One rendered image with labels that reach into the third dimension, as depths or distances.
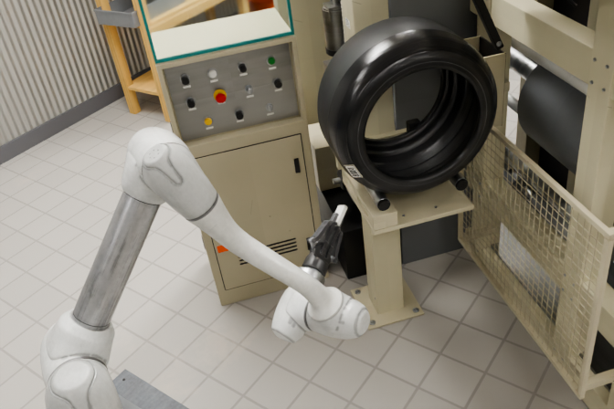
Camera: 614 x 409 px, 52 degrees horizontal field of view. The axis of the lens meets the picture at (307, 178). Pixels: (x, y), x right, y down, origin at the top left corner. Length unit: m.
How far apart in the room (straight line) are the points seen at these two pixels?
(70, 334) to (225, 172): 1.18
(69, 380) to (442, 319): 1.79
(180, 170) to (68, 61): 3.84
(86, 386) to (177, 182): 0.53
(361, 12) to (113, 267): 1.15
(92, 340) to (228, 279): 1.37
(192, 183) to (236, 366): 1.55
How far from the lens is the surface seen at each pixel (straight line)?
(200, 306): 3.20
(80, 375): 1.65
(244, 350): 2.94
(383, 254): 2.75
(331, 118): 1.95
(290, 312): 1.77
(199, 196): 1.47
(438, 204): 2.27
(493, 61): 2.40
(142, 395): 2.04
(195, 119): 2.63
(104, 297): 1.73
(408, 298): 3.04
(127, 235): 1.66
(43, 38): 5.10
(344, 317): 1.66
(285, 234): 2.95
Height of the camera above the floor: 2.15
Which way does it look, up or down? 33 degrees down
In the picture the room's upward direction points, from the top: 8 degrees counter-clockwise
